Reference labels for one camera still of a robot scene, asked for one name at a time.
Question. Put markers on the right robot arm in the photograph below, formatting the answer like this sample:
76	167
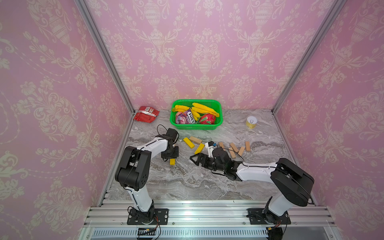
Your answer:
294	184

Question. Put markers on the frame post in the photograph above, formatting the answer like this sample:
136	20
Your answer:
97	37
319	35

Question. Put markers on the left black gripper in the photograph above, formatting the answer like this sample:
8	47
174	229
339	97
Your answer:
176	154

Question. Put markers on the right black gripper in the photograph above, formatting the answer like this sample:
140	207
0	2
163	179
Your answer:
204	160

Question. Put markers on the red dragon fruit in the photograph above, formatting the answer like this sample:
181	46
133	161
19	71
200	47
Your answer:
207	119

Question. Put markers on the banana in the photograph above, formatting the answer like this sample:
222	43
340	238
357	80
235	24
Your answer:
202	109
180	108

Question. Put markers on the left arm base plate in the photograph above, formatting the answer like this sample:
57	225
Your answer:
152	217

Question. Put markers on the right banana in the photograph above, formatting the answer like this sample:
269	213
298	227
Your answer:
202	109

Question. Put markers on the wooden block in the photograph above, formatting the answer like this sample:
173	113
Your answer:
241	151
195	140

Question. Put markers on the purple snack packet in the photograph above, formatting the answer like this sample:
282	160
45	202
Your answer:
185	118

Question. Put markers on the red snack bag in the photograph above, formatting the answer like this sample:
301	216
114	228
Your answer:
146	114

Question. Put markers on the green plastic basket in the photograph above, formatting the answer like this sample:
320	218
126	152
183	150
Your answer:
189	103

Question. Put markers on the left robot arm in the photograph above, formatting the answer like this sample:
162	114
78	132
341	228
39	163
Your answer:
133	172

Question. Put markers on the wooden block right four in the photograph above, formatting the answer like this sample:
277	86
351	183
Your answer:
248	146

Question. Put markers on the wooden block right two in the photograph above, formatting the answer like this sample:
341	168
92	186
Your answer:
233	146

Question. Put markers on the left frame post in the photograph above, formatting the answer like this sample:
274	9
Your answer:
97	37

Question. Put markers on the left banana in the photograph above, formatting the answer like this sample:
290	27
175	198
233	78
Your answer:
180	108

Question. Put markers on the wooden block right three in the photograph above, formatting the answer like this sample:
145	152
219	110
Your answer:
233	153

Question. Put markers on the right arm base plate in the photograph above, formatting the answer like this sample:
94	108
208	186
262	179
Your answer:
257	216

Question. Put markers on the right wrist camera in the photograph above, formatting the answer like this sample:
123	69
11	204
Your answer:
210	146

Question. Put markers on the right frame post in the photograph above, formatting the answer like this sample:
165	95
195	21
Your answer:
319	35

